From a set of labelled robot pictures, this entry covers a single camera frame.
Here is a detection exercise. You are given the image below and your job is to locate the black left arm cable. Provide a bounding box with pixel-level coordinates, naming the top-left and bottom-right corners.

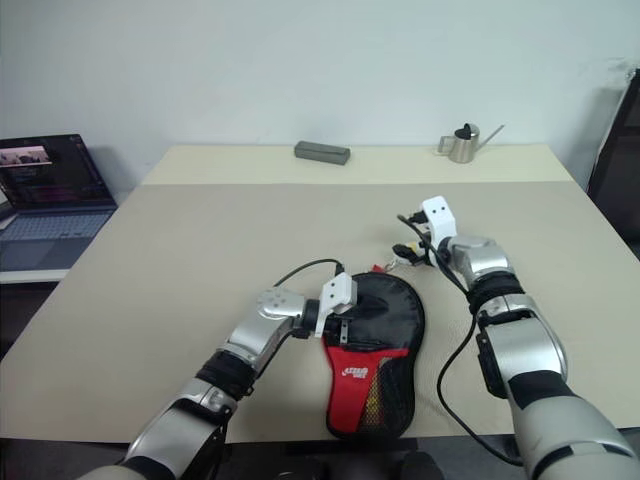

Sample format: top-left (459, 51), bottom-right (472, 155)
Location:
top-left (272, 258), bottom-right (347, 290)

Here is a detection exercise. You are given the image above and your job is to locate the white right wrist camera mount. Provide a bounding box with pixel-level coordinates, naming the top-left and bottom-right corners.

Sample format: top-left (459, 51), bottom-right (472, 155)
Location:
top-left (421, 196), bottom-right (459, 251)

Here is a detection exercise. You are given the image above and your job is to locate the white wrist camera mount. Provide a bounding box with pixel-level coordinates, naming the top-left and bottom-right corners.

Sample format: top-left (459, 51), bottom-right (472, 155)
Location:
top-left (421, 196), bottom-right (459, 251)
top-left (314, 272), bottom-right (358, 337)

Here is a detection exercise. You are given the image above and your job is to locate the silver metal watering can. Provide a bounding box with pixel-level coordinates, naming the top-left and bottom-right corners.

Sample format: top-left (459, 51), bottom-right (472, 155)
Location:
top-left (438, 122), bottom-right (506, 164)

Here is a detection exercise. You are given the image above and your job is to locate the black and red paddle case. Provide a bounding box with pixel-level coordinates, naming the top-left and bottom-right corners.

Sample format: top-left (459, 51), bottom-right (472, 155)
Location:
top-left (319, 272), bottom-right (427, 440)

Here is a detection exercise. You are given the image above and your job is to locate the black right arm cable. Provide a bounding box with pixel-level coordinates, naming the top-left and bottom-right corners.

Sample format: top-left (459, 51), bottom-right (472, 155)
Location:
top-left (397, 213), bottom-right (525, 467)

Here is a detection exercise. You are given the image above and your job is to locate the grey rectangular box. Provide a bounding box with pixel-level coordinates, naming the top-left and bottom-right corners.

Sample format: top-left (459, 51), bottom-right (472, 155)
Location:
top-left (293, 140), bottom-right (351, 167)

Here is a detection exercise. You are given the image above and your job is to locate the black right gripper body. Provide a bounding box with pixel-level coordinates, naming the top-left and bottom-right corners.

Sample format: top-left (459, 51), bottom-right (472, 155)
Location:
top-left (413, 225), bottom-right (436, 267)

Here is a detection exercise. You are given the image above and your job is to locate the black upright panel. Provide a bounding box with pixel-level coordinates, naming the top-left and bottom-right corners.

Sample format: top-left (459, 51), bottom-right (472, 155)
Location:
top-left (585, 69), bottom-right (640, 251)

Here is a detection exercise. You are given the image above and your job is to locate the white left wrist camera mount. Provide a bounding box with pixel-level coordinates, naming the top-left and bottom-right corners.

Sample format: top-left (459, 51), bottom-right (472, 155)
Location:
top-left (314, 272), bottom-right (358, 337)

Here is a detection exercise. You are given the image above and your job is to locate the open laptop computer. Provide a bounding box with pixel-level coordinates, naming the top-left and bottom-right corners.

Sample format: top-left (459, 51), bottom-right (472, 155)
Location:
top-left (0, 133), bottom-right (119, 271)

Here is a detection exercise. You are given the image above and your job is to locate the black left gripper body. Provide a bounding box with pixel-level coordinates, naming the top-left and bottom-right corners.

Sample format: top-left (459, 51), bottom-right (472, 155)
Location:
top-left (323, 298), bottom-right (362, 347)

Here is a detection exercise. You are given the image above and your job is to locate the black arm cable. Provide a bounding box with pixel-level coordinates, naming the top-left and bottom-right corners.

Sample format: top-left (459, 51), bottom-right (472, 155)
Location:
top-left (397, 213), bottom-right (525, 467)
top-left (272, 258), bottom-right (347, 290)

